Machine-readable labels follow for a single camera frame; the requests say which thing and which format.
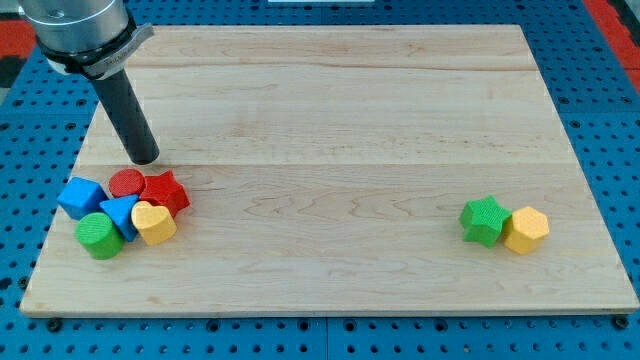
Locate red cylinder block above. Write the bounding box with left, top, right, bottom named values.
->
left=108, top=168, right=146, bottom=198

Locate wooden board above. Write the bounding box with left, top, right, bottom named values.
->
left=20, top=25, right=639, bottom=318

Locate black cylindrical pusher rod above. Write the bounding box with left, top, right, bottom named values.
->
left=91, top=70, right=160, bottom=165

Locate green star block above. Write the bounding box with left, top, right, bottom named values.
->
left=459, top=195, right=512, bottom=248

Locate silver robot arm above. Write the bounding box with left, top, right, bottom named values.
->
left=18, top=0, right=154, bottom=80

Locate red star block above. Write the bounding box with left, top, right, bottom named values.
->
left=140, top=170, right=191, bottom=217

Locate green cylinder block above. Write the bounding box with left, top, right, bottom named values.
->
left=75, top=212, right=124, bottom=260

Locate blue triangle block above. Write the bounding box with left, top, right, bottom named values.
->
left=99, top=195, right=139, bottom=242

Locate yellow heart block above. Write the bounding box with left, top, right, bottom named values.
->
left=131, top=201, right=177, bottom=246

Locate yellow hexagon block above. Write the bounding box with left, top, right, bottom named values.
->
left=503, top=206, right=550, bottom=255

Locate blue cube block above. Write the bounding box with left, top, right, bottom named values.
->
left=57, top=177, right=108, bottom=220

